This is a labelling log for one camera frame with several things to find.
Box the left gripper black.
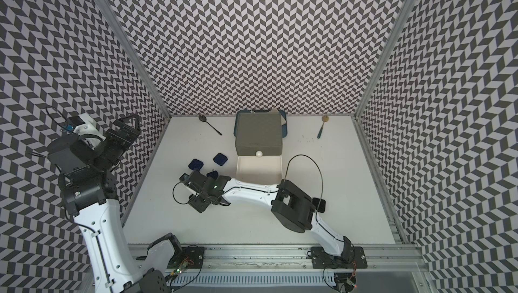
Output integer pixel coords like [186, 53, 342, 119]
[92, 114, 142, 170]

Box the black brooch box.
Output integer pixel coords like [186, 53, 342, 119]
[312, 197, 326, 213]

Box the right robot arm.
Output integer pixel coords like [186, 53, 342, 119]
[179, 171, 356, 264]

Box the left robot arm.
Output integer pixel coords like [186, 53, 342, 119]
[47, 121, 182, 292]

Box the navy brooch box three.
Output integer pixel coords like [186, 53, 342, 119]
[206, 170, 219, 180]

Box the navy brooch box one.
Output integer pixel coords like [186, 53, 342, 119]
[188, 158, 204, 172]

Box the navy brooch box two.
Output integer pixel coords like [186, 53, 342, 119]
[213, 153, 228, 166]

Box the three-tier drawer cabinet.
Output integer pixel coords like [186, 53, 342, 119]
[235, 111, 283, 156]

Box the black spoon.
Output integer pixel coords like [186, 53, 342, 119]
[198, 115, 223, 136]

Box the blue tray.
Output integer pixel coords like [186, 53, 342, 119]
[281, 114, 288, 138]

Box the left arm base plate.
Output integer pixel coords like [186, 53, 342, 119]
[167, 244, 206, 270]

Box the front aluminium rail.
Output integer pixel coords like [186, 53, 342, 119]
[168, 244, 437, 292]

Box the gold spoon teal handle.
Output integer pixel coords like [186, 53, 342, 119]
[317, 115, 329, 139]

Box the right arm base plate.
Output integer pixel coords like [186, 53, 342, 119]
[307, 247, 368, 270]

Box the aluminium corner post left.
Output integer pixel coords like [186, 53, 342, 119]
[94, 0, 171, 119]

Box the aluminium corner post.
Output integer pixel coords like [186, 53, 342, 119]
[353, 0, 418, 120]
[94, 0, 171, 119]

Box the aluminium corner post right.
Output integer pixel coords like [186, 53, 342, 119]
[353, 0, 418, 120]

